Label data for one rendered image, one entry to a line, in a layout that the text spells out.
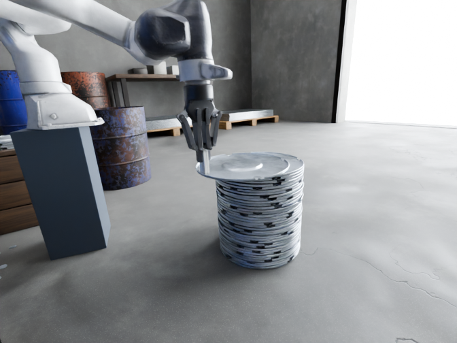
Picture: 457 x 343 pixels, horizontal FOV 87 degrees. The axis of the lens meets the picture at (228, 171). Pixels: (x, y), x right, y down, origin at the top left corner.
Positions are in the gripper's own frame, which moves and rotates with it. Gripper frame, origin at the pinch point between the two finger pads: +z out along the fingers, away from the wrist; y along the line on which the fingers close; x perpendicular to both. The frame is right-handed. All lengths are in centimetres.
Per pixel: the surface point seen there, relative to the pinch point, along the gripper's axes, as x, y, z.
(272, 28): -316, -344, -133
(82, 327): -1, 37, 35
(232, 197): 2.6, -7.6, 12.4
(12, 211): -72, 55, 26
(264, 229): 11.9, -12.1, 20.9
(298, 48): -252, -345, -87
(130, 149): -93, -2, 12
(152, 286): -3.4, 18.6, 35.2
